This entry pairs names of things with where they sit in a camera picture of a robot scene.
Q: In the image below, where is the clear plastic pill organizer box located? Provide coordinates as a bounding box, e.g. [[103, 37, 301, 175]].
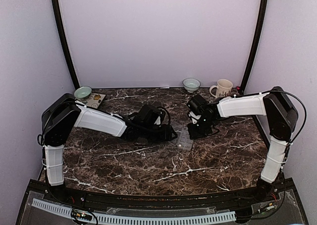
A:
[[169, 121, 193, 151]]

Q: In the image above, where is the left black corner post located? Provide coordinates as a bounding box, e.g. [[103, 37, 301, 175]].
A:
[[51, 0, 80, 89]]

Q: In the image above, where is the patterned coaster mat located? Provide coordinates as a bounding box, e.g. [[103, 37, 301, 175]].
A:
[[85, 93, 106, 109]]

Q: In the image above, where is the white slotted cable duct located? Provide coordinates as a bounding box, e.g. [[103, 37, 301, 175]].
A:
[[31, 198, 236, 225]]

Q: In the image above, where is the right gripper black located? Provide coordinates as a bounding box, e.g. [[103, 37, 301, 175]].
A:
[[188, 115, 216, 139]]

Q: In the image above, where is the white ceramic bowl back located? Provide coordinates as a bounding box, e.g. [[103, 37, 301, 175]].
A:
[[182, 78, 201, 93]]

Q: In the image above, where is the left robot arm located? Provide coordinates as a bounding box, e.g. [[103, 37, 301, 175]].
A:
[[37, 93, 178, 203]]

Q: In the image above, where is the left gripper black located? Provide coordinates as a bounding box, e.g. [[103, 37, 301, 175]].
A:
[[141, 124, 178, 144]]

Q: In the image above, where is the right black corner post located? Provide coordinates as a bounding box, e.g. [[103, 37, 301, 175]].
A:
[[240, 0, 268, 94]]

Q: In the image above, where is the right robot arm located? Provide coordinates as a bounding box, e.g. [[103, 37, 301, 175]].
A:
[[187, 86, 300, 202]]

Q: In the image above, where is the green ceramic bowl left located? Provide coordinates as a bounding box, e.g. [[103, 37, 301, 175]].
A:
[[74, 86, 92, 102]]

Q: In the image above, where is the cream ceramic mug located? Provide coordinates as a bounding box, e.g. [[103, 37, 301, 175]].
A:
[[209, 79, 233, 98]]

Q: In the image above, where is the black corner post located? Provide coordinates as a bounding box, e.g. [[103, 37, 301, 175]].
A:
[[240, 0, 268, 94], [51, 0, 80, 89]]

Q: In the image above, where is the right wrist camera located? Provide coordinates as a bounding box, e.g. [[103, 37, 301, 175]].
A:
[[188, 111, 201, 124]]

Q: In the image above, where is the black front rail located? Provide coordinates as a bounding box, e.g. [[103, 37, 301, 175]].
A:
[[24, 180, 298, 213]]

